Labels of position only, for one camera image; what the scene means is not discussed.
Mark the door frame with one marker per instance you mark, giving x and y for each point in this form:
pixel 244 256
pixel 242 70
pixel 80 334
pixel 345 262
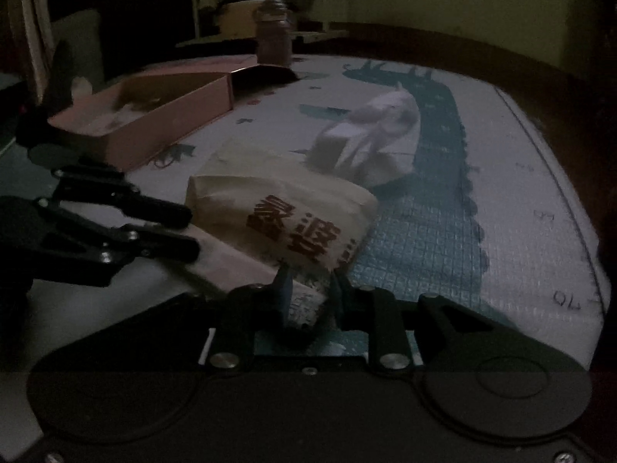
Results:
pixel 36 19

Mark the white floral shopping bag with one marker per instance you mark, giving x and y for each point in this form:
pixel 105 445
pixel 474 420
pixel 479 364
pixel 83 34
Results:
pixel 385 120

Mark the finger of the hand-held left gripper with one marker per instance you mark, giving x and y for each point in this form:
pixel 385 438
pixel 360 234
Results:
pixel 168 247
pixel 164 212

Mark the green cushion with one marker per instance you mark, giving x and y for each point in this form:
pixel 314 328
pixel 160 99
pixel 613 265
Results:
pixel 82 43

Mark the animal print play mat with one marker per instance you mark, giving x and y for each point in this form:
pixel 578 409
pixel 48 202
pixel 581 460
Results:
pixel 506 178

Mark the brown cardboard box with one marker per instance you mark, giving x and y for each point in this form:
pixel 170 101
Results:
pixel 236 19

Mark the beige shopping bag red print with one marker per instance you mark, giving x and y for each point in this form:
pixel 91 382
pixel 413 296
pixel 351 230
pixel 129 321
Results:
pixel 289 193

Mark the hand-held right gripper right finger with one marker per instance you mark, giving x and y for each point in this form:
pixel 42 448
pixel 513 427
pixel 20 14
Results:
pixel 338 296

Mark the pink cardboard box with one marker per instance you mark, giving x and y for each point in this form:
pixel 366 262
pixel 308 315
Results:
pixel 168 120

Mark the small white object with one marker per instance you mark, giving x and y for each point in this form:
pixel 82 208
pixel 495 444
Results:
pixel 82 89

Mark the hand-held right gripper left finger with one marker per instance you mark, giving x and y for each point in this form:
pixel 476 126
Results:
pixel 283 294

